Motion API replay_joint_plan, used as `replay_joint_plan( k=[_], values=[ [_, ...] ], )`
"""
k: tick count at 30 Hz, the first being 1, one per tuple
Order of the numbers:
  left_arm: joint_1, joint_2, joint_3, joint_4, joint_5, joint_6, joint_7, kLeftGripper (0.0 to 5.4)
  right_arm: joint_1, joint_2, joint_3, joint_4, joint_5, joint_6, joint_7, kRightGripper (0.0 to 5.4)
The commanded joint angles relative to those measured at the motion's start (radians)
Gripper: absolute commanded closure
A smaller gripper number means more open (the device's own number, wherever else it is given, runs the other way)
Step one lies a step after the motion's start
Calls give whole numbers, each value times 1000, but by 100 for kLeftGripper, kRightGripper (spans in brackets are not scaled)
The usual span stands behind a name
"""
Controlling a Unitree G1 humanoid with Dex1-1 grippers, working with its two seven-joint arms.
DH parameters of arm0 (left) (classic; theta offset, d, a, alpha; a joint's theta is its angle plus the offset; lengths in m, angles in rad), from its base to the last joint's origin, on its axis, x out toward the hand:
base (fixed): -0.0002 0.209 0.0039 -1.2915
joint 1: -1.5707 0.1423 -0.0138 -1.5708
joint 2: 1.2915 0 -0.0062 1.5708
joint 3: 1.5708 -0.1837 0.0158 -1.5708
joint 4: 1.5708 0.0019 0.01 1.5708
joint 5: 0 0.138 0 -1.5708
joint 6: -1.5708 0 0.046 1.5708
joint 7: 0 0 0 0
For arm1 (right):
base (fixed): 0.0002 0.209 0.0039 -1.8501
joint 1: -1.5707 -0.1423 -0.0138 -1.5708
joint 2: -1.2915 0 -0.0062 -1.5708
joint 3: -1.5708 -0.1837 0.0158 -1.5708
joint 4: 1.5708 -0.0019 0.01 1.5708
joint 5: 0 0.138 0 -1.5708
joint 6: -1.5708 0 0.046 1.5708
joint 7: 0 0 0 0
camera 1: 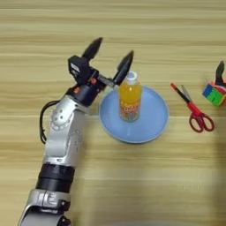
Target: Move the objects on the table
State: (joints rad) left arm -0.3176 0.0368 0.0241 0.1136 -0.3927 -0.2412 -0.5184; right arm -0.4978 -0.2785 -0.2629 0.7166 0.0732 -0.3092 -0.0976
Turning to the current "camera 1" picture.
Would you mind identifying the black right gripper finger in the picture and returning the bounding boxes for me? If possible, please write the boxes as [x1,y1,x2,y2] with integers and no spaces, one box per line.
[215,60,226,87]

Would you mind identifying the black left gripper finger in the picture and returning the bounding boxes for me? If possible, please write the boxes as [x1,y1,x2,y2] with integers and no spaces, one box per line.
[81,36,104,62]
[112,49,135,87]

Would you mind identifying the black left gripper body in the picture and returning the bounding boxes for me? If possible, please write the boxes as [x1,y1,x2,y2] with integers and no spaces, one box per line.
[66,69,116,107]

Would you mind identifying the multicoloured puzzle cube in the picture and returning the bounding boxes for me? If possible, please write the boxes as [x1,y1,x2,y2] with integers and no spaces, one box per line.
[201,79,226,107]

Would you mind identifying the orange juice bottle white cap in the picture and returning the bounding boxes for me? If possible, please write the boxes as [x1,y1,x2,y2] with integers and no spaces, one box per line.
[117,70,143,124]

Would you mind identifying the round blue plate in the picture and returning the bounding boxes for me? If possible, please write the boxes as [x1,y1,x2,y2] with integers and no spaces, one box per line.
[98,85,170,145]

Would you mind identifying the left black box white label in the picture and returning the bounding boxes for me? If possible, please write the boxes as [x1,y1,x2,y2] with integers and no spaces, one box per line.
[67,55,92,86]

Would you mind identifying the red handled scissors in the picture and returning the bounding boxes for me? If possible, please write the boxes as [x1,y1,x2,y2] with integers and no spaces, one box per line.
[169,82,215,133]

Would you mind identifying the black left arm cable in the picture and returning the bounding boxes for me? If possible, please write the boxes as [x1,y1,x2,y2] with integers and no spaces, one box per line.
[39,99,60,146]

